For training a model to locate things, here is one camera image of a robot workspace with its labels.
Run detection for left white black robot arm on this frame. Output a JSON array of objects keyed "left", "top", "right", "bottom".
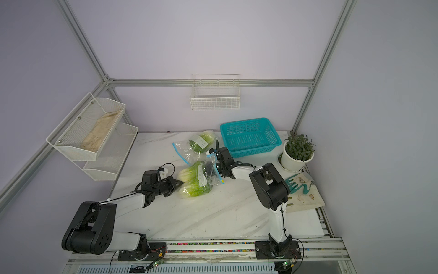
[{"left": 61, "top": 167, "right": 183, "bottom": 260}]

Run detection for potted green plant white pot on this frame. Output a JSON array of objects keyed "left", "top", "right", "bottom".
[{"left": 279, "top": 131, "right": 315, "bottom": 172}]

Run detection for white two-tier mesh shelf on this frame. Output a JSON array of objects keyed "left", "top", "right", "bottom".
[{"left": 46, "top": 93, "right": 138, "bottom": 181}]

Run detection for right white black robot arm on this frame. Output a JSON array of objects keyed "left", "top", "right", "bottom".
[{"left": 209, "top": 141, "right": 296, "bottom": 258}]

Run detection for green beans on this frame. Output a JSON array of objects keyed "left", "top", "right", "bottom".
[{"left": 286, "top": 195, "right": 295, "bottom": 207}]

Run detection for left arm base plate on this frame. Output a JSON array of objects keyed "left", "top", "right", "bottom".
[{"left": 117, "top": 242, "right": 167, "bottom": 261}]

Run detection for teal plastic basket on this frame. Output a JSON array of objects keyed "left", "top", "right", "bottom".
[{"left": 220, "top": 118, "right": 282, "bottom": 158}]

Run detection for clear zip-top bag blue seal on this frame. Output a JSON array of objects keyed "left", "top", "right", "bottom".
[{"left": 197, "top": 155, "right": 224, "bottom": 189}]

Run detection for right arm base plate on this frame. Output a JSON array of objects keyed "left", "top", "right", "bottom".
[{"left": 254, "top": 240, "right": 302, "bottom": 260}]

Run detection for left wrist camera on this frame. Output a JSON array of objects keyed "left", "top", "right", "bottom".
[{"left": 157, "top": 167, "right": 168, "bottom": 181}]

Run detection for white wire wall basket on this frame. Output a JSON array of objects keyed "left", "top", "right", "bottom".
[{"left": 189, "top": 74, "right": 241, "bottom": 111}]

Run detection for beige cloth with green print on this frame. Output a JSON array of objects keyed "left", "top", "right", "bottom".
[{"left": 285, "top": 172, "right": 326, "bottom": 212}]

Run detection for beige cloth in shelf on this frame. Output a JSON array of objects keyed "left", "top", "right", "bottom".
[{"left": 80, "top": 111, "right": 120, "bottom": 153}]

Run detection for chinese cabbage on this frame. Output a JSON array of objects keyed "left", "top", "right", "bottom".
[
  {"left": 177, "top": 161, "right": 204, "bottom": 183},
  {"left": 179, "top": 179, "right": 212, "bottom": 198}
]

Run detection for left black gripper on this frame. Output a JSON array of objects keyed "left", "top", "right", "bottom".
[{"left": 153, "top": 176, "right": 183, "bottom": 198}]

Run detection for aluminium frame profile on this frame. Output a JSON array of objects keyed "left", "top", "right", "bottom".
[{"left": 1, "top": 1, "right": 356, "bottom": 214}]

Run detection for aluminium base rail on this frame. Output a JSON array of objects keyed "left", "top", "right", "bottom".
[{"left": 63, "top": 238, "right": 356, "bottom": 274}]

